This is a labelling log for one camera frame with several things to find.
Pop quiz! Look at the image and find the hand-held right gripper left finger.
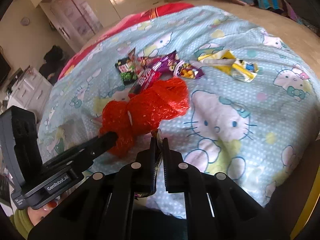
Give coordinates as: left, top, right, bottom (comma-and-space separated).
27, 136, 160, 240

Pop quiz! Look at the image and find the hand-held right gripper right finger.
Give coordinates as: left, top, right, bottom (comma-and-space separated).
163, 138, 291, 240

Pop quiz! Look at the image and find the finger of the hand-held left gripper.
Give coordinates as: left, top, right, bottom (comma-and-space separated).
42, 131, 119, 170

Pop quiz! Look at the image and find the dark foil snack wrapper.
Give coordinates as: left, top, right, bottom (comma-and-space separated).
134, 129, 163, 198

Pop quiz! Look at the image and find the red mesh bag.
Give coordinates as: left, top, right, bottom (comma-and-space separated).
99, 77, 190, 158

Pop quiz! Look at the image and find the red brown snack wrapper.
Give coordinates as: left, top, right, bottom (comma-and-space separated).
129, 64, 163, 95

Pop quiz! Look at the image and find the yellow trash bin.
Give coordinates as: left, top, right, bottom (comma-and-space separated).
290, 160, 320, 240

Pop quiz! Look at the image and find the person's left forearm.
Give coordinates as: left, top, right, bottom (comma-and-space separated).
10, 209, 34, 240

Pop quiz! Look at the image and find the person's left hand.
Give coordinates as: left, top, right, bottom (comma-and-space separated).
27, 199, 60, 227

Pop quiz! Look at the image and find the white drawer cabinet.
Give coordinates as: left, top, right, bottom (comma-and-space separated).
6, 66, 54, 121

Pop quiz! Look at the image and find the green black snack wrapper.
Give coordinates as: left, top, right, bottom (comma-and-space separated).
115, 47, 140, 85

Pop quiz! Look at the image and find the black television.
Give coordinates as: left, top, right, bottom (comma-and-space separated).
0, 52, 12, 86

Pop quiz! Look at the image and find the black bag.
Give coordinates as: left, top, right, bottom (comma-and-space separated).
39, 45, 72, 85

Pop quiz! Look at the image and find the orange snack wrapper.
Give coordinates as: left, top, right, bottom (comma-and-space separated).
136, 56, 156, 68

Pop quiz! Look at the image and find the light blue printed blanket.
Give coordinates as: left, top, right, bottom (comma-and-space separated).
37, 4, 318, 218

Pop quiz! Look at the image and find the purple yellow snack wrapper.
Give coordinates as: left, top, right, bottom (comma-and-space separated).
173, 61, 205, 80

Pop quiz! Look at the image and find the silver yellow snack wrapper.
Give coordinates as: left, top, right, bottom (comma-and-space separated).
231, 58, 259, 83

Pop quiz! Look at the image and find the pink printed door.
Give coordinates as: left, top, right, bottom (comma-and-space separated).
61, 0, 104, 43

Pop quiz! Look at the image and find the red blanket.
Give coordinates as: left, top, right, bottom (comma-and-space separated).
57, 2, 194, 80

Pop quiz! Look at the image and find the beige bed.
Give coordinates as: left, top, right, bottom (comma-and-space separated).
75, 0, 320, 205

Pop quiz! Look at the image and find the striped blanket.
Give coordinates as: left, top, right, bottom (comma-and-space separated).
252, 0, 298, 21

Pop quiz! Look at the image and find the dark patterned cloth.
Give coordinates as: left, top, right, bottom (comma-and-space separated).
297, 14, 320, 37

